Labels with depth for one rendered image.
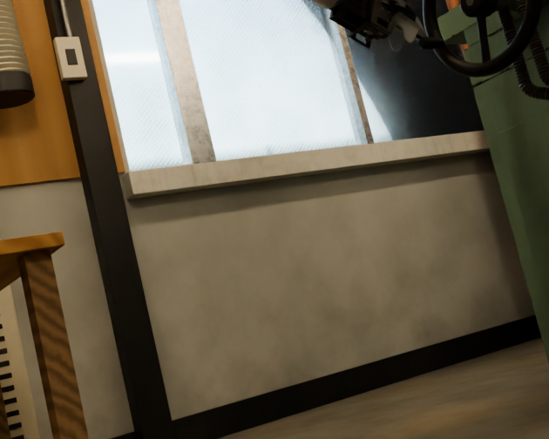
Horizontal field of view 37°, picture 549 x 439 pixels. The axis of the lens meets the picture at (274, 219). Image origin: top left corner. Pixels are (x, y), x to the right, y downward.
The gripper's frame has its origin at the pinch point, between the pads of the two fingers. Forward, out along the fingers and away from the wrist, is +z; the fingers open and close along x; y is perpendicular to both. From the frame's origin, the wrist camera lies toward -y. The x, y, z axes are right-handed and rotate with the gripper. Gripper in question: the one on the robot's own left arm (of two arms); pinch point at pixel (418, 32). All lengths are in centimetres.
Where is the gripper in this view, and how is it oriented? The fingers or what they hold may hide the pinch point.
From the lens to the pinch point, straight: 171.1
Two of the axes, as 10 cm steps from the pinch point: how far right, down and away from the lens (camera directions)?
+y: -2.0, 9.0, -3.8
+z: 8.3, 3.6, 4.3
